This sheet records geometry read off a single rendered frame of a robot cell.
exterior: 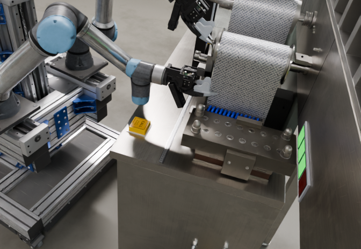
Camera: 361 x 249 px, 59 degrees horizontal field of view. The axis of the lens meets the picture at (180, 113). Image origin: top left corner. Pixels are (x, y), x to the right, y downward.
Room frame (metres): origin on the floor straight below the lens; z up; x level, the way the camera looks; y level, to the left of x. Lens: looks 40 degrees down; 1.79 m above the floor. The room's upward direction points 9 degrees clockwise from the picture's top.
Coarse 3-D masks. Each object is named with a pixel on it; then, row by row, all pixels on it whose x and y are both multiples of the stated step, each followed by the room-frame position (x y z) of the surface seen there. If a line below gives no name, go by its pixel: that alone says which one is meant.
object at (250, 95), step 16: (224, 80) 1.00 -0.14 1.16; (240, 80) 0.99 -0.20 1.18; (256, 80) 0.98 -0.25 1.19; (208, 96) 1.00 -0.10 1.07; (224, 96) 0.99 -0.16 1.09; (240, 96) 0.98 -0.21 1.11; (256, 96) 0.97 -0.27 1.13; (272, 96) 0.96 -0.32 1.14; (240, 112) 0.98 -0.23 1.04; (256, 112) 0.97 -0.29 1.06
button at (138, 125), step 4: (136, 120) 0.97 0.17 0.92; (140, 120) 0.97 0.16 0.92; (144, 120) 0.97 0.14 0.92; (148, 120) 0.98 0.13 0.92; (132, 124) 0.94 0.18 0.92; (136, 124) 0.94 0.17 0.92; (140, 124) 0.95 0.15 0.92; (144, 124) 0.95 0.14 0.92; (148, 124) 0.96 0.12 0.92; (132, 128) 0.92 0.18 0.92; (136, 128) 0.92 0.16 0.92; (140, 128) 0.93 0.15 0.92; (144, 128) 0.93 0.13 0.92; (148, 128) 0.95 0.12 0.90; (136, 132) 0.92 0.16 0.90; (140, 132) 0.91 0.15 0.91; (144, 132) 0.91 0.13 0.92
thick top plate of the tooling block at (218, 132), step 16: (192, 112) 0.94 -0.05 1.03; (208, 112) 0.96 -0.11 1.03; (208, 128) 0.87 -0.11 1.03; (224, 128) 0.88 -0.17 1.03; (240, 128) 0.90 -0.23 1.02; (256, 128) 0.91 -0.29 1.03; (192, 144) 0.81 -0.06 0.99; (208, 144) 0.80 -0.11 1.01; (224, 144) 0.80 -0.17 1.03; (240, 144) 0.81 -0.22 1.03; (256, 144) 0.83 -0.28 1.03; (272, 144) 0.83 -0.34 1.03; (288, 144) 0.85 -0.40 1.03; (256, 160) 0.77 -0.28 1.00; (272, 160) 0.76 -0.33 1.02; (288, 160) 0.77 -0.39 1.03
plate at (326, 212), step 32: (320, 0) 1.29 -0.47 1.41; (320, 32) 1.06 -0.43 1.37; (320, 64) 0.89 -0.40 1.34; (320, 96) 0.74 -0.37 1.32; (320, 128) 0.63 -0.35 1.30; (352, 128) 0.48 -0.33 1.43; (320, 160) 0.53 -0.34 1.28; (352, 160) 0.41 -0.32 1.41; (320, 192) 0.45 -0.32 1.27; (352, 192) 0.36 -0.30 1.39; (320, 224) 0.38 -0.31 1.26; (352, 224) 0.30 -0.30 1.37
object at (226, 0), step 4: (220, 0) 1.29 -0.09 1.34; (224, 0) 1.29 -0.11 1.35; (228, 0) 1.29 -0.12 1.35; (232, 0) 1.29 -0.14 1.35; (220, 4) 1.29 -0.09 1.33; (224, 4) 1.29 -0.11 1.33; (228, 4) 1.29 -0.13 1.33; (232, 4) 1.28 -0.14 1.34; (220, 8) 1.31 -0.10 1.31; (224, 8) 1.30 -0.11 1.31; (228, 8) 1.30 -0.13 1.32; (232, 8) 1.28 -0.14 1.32
